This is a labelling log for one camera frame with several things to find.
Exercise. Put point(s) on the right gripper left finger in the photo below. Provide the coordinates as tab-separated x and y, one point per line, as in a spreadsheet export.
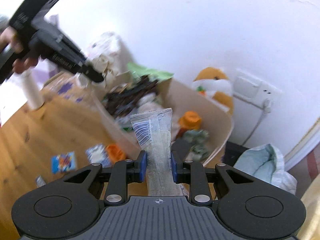
120	175

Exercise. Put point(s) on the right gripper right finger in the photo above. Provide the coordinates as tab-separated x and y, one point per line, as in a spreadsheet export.
191	173

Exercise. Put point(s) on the clear white snack sachet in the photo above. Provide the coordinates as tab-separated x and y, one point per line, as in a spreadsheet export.
153	133

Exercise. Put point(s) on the person left hand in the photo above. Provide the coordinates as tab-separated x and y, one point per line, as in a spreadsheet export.
10	37

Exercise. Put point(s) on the orange plastic cup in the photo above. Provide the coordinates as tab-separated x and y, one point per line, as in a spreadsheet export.
115	153

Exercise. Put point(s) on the blue white patterned packet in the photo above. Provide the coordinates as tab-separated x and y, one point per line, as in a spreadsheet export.
98	154

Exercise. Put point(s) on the beige plastic storage bin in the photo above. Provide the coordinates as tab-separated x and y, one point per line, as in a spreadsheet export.
180	98

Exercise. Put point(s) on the white thermos bottle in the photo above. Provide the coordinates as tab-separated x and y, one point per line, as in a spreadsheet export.
35	100

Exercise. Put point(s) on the patterned brown purple mat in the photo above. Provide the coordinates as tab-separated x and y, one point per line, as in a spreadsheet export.
70	87

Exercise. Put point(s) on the blue colourful card packet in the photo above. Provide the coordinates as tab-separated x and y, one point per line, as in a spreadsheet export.
63	163

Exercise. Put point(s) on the white plastic bag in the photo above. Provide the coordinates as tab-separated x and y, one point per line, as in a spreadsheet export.
266	163

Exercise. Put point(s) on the orange hamster plush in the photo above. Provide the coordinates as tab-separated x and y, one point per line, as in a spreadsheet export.
215	85

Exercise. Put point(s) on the green snack packet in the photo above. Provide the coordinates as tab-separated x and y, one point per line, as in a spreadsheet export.
137	71

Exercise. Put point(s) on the white wall socket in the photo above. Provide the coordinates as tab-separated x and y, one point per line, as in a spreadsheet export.
253	90

